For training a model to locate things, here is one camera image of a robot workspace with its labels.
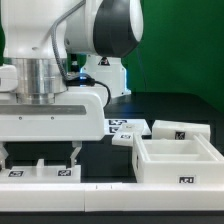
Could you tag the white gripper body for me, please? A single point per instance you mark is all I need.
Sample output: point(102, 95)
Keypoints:
point(76, 115)

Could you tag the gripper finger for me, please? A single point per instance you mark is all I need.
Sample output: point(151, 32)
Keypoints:
point(76, 145)
point(3, 155)

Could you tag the white cabinet door panel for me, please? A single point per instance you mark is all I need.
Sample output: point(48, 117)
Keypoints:
point(41, 173)

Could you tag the small white cabinet top panel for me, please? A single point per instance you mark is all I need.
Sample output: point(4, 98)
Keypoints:
point(125, 133)

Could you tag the white cabinet body box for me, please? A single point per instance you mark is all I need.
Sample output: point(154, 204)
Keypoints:
point(164, 161)

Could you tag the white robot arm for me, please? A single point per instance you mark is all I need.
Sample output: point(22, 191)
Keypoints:
point(40, 98)

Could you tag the long white cabinet side piece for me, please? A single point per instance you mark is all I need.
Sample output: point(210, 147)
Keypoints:
point(179, 130)

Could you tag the white marker sheet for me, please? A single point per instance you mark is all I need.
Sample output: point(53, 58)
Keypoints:
point(112, 125)

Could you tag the white front fence bar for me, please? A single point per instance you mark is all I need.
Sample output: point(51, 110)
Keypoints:
point(103, 197)

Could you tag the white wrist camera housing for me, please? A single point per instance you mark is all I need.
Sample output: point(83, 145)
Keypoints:
point(8, 78)

